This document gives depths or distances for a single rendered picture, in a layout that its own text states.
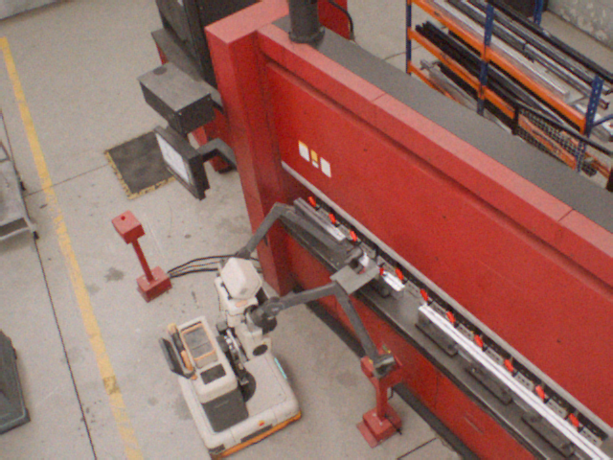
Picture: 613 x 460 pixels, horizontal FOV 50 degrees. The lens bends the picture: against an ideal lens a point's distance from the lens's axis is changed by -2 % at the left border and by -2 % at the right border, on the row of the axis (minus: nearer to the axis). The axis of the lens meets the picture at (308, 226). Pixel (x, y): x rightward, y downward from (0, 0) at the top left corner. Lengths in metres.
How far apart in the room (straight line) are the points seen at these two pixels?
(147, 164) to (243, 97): 2.93
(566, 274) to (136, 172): 4.77
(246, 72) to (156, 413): 2.49
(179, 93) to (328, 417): 2.36
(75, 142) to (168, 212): 1.65
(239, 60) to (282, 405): 2.19
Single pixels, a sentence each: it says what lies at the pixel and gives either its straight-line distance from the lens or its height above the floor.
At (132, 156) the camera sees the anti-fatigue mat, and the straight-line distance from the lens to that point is 6.92.
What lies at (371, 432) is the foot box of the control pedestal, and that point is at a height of 0.02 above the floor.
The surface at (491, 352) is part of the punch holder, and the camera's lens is 3.61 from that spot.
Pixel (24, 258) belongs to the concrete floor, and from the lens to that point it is 6.38.
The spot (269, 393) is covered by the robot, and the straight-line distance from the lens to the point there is 4.53.
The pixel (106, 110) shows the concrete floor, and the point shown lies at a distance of 7.72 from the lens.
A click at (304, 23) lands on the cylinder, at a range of 3.60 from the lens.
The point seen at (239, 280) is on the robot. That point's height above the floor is 1.38.
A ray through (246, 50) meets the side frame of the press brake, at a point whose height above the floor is 2.20.
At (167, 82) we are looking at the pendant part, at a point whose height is 1.95.
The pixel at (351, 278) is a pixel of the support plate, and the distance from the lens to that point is 4.08.
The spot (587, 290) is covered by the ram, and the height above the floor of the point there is 2.04.
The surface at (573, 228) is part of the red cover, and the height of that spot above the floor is 2.30.
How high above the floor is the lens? 4.18
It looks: 47 degrees down
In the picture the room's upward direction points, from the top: 8 degrees counter-clockwise
